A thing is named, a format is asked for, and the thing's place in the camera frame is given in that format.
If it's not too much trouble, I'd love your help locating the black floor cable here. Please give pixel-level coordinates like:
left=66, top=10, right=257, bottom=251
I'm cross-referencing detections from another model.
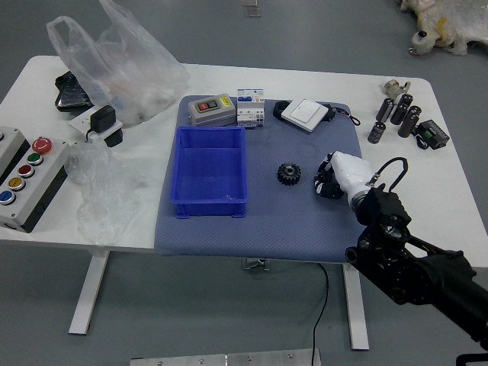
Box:
left=311, top=262, right=330, bottom=366

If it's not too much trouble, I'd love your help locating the blue plastic box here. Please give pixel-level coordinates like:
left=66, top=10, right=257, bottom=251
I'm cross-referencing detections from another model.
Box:
left=169, top=126, right=249, bottom=220

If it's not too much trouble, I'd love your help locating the metal bracket under table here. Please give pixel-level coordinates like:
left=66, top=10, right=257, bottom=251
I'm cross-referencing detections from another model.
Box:
left=241, top=258, right=272, bottom=271

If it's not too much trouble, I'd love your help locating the white foam-wrapped object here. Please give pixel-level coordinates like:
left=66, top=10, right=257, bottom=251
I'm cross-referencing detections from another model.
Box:
left=397, top=0, right=488, bottom=59

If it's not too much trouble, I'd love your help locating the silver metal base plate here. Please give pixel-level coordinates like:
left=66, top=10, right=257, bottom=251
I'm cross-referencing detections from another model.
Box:
left=130, top=348, right=323, bottom=366

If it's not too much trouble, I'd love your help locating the crumpled clear plastic wrap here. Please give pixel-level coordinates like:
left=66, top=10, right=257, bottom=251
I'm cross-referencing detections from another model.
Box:
left=66, top=138, right=150, bottom=246

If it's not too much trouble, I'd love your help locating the small black module with wires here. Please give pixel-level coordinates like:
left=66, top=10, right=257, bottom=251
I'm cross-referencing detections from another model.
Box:
left=323, top=103, right=361, bottom=126

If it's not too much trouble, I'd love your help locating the white wall switch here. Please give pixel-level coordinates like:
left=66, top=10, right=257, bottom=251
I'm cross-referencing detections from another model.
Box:
left=281, top=98, right=329, bottom=133

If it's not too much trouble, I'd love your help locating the blue-grey fabric mat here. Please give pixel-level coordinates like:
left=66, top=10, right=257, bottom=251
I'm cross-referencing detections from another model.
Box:
left=153, top=95, right=364, bottom=265

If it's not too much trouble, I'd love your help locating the white flat plate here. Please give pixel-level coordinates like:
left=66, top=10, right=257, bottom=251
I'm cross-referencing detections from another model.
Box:
left=69, top=106, right=124, bottom=136

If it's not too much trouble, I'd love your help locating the white circuit breaker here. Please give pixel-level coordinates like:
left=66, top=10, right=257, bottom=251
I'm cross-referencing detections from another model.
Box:
left=236, top=88, right=266, bottom=129

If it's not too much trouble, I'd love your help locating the grey push-button switch box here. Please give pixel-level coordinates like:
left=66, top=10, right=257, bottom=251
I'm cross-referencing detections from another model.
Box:
left=187, top=93, right=235, bottom=127

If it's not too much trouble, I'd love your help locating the small black block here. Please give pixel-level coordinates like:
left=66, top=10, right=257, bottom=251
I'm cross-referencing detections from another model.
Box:
left=103, top=128, right=124, bottom=148

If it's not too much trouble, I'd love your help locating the metal floor plate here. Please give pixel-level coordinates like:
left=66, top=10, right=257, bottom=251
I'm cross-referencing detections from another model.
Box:
left=241, top=0, right=262, bottom=18

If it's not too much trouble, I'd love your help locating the large clear plastic bag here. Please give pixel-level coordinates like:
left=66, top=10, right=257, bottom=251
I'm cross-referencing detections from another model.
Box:
left=46, top=0, right=191, bottom=129

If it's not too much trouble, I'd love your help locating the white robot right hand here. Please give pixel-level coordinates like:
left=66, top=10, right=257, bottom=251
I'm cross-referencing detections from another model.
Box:
left=312, top=150, right=374, bottom=201

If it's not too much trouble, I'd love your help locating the grey multi-button control box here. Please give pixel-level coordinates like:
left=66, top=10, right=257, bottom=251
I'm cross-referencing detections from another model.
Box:
left=0, top=125, right=72, bottom=234

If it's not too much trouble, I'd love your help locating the black module with green terminal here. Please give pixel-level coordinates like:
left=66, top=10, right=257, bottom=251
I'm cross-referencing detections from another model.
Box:
left=413, top=119, right=451, bottom=151

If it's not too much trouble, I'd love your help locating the silver metal fitting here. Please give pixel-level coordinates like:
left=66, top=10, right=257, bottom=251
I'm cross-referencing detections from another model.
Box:
left=382, top=79, right=413, bottom=97

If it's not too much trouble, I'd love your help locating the black ring part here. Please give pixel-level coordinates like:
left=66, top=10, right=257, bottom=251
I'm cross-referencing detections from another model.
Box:
left=272, top=99, right=294, bottom=123

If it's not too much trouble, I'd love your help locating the white table leg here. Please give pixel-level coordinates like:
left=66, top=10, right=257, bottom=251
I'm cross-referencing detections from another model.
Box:
left=342, top=262, right=371, bottom=352
left=68, top=250, right=112, bottom=336

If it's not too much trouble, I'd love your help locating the big black gear nut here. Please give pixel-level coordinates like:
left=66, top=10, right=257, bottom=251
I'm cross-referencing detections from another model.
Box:
left=275, top=162, right=304, bottom=188

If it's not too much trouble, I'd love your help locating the black power adapter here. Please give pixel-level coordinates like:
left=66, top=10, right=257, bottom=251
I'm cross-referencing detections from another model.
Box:
left=84, top=105, right=117, bottom=144

